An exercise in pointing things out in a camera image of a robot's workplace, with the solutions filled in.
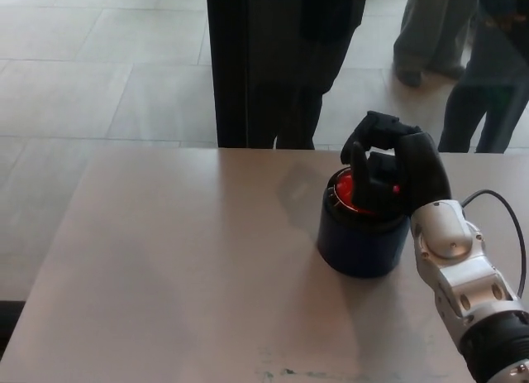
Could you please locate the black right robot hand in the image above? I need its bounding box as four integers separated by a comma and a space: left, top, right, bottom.
341, 110, 453, 216

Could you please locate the person in dark blue jeans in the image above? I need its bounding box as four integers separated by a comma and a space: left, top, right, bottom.
437, 0, 529, 154

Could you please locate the person in grey baggy trousers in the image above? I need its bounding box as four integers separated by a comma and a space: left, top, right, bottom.
393, 0, 479, 89

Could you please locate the person in black trousers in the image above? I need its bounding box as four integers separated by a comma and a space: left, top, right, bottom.
247, 0, 369, 151

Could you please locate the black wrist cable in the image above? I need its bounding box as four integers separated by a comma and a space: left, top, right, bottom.
460, 189, 529, 291

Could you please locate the black door frame post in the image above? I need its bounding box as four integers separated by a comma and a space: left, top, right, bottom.
205, 0, 254, 148

